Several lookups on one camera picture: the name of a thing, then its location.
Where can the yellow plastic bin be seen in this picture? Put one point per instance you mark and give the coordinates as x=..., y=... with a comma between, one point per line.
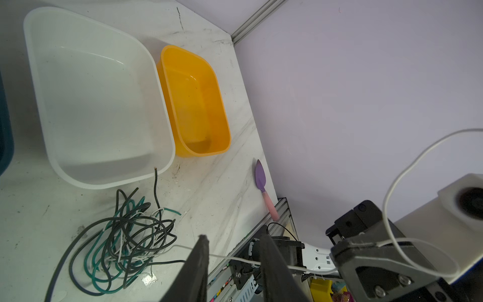
x=195, y=106

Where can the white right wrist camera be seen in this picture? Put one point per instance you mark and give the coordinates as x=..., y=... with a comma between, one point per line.
x=450, y=225

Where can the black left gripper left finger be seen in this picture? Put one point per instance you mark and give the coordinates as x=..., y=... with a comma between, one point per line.
x=192, y=280

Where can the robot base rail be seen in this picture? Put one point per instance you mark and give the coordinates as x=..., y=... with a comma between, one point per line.
x=234, y=280

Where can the purple pink spatula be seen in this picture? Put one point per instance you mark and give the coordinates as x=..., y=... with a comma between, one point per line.
x=260, y=182

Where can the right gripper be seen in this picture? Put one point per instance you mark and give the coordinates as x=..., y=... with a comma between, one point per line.
x=374, y=270

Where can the white plastic bin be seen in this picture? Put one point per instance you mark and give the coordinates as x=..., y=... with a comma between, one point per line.
x=103, y=114

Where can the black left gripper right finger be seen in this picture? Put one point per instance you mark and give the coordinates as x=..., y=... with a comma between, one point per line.
x=278, y=281

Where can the teal plastic bin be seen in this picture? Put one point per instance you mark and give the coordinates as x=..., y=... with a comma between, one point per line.
x=7, y=142

